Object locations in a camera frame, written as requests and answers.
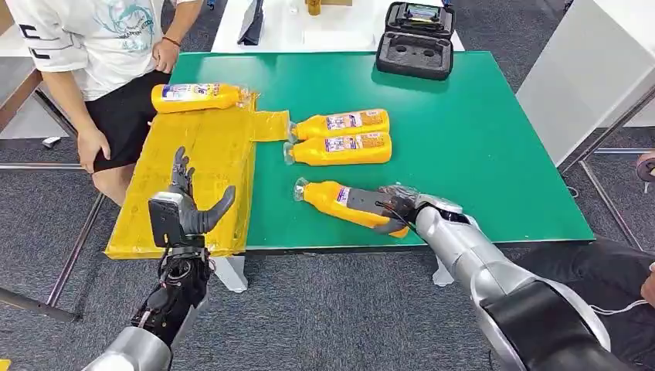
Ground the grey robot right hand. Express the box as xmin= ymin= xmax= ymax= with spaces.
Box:
xmin=348 ymin=183 xmax=423 ymax=236

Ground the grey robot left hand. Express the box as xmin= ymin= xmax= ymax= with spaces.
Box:
xmin=169 ymin=147 xmax=237 ymax=236

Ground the orange drink bottle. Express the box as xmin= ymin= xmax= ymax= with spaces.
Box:
xmin=287 ymin=108 xmax=390 ymax=143
xmin=293 ymin=177 xmax=412 ymax=240
xmin=283 ymin=131 xmax=393 ymax=168
xmin=151 ymin=83 xmax=252 ymax=114

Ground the yellow plastic sheet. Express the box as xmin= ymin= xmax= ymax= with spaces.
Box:
xmin=104 ymin=92 xmax=291 ymax=261

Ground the white table leg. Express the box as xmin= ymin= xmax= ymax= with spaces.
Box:
xmin=432 ymin=250 xmax=456 ymax=288
xmin=210 ymin=254 xmax=249 ymax=294

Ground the green table mat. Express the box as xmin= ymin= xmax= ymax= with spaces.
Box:
xmin=168 ymin=51 xmax=596 ymax=252

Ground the open black foam case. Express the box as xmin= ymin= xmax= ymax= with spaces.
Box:
xmin=375 ymin=1 xmax=456 ymax=82

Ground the person in white shirt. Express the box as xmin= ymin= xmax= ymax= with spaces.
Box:
xmin=4 ymin=0 xmax=205 ymax=207

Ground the dark flat device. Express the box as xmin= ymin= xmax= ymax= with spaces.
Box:
xmin=236 ymin=0 xmax=265 ymax=47

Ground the white table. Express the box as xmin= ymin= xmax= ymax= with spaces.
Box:
xmin=211 ymin=0 xmax=466 ymax=54

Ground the person in black clothes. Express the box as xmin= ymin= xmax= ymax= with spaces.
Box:
xmin=511 ymin=236 xmax=655 ymax=369

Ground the brown shoe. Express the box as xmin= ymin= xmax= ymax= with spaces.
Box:
xmin=636 ymin=151 xmax=655 ymax=195

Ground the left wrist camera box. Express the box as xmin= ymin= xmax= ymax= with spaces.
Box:
xmin=148 ymin=192 xmax=207 ymax=250

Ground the grey metal frame table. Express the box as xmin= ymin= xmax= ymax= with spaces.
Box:
xmin=0 ymin=56 xmax=106 ymax=325

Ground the pale table with metal frame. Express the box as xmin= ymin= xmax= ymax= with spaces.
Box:
xmin=515 ymin=0 xmax=655 ymax=250

